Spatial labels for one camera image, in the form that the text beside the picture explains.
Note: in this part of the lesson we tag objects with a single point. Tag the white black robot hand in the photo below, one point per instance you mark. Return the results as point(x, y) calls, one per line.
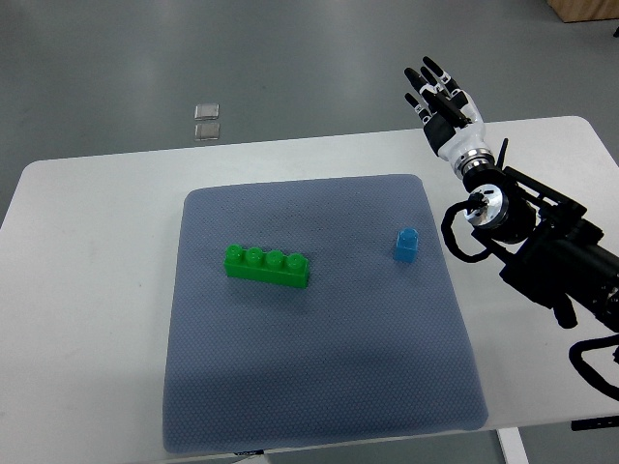
point(452, 123)

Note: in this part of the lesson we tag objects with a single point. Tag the lower metal floor plate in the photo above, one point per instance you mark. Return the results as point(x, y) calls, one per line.
point(207, 131)

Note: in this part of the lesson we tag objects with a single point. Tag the wooden box corner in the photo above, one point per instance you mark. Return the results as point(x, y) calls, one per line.
point(584, 10)

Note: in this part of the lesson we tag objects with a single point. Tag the upper metal floor plate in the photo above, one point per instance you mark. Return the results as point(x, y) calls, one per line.
point(206, 111)

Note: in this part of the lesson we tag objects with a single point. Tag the white table leg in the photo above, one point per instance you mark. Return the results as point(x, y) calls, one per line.
point(512, 446)

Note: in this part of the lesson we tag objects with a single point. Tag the blue toy block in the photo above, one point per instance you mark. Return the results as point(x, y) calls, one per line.
point(406, 247)

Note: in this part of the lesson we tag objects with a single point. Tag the black table control panel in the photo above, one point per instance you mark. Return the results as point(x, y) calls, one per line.
point(595, 423)

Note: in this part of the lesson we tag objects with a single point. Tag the blue-grey textured mat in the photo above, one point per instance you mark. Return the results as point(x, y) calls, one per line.
point(372, 348)

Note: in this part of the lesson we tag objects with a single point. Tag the green four-stud toy block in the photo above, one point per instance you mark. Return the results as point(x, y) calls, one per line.
point(273, 266)

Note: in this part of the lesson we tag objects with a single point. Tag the metal floor plate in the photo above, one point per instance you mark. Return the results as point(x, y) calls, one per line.
point(206, 111)
point(207, 131)

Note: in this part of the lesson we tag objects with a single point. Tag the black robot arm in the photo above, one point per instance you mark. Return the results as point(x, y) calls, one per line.
point(550, 252)

